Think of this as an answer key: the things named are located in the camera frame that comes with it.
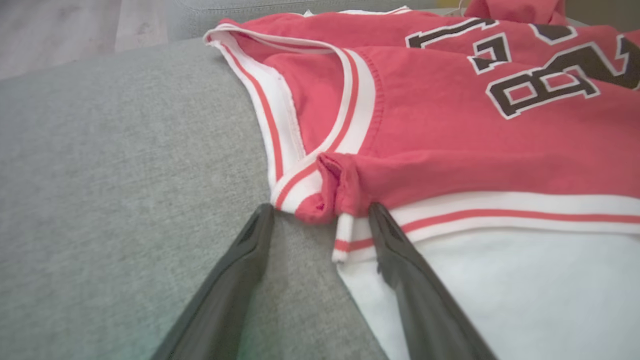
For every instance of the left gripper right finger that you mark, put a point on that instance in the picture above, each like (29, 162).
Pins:
(420, 300)

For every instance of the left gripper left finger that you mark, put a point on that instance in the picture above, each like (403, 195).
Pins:
(230, 295)

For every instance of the red jersey with white trim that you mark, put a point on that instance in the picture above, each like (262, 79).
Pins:
(440, 145)

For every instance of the red shorts with white stripe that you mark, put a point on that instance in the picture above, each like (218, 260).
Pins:
(515, 10)

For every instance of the grey fabric sofa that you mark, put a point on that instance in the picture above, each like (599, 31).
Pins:
(125, 200)

